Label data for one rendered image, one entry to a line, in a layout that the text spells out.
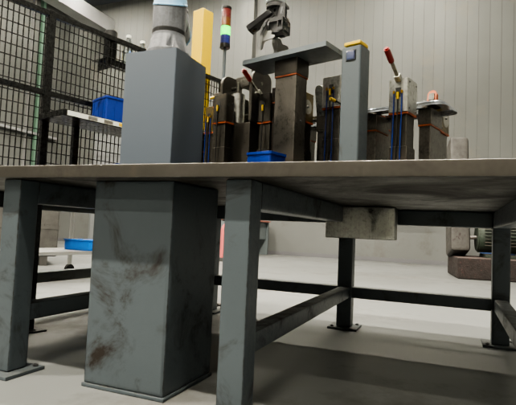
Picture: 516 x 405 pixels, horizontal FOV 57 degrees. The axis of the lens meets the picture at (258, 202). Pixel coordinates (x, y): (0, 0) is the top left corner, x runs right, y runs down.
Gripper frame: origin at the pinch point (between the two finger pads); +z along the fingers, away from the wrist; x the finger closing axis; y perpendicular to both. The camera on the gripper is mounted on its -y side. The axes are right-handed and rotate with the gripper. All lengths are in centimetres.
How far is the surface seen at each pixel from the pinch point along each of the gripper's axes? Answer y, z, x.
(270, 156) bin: 11.6, 41.6, -17.0
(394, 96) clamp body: 47, 19, 4
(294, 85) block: 14.4, 14.4, -6.1
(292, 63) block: 13.5, 6.5, -6.3
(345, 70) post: 34.2, 12.4, -9.3
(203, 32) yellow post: -102, -65, 96
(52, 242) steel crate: -392, 91, 215
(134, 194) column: -21, 57, -46
